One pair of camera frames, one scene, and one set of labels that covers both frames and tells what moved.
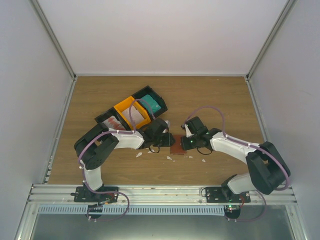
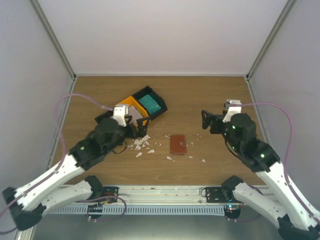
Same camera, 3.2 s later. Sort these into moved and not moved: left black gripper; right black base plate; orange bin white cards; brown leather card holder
Moved: left black gripper
Not moved: orange bin white cards; brown leather card holder; right black base plate
